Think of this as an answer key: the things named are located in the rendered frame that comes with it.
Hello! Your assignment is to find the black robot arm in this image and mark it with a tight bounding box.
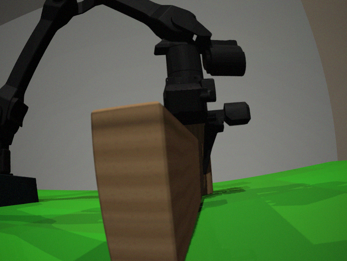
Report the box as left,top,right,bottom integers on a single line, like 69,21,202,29
0,0,246,176

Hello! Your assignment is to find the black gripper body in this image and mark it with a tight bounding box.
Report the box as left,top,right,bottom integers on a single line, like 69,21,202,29
167,70,251,126

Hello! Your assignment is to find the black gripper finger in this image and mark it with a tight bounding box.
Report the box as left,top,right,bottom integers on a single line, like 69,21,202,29
203,124,224,175

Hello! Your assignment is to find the brown wooden board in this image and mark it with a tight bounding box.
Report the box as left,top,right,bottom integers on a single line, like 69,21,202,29
91,101,206,261

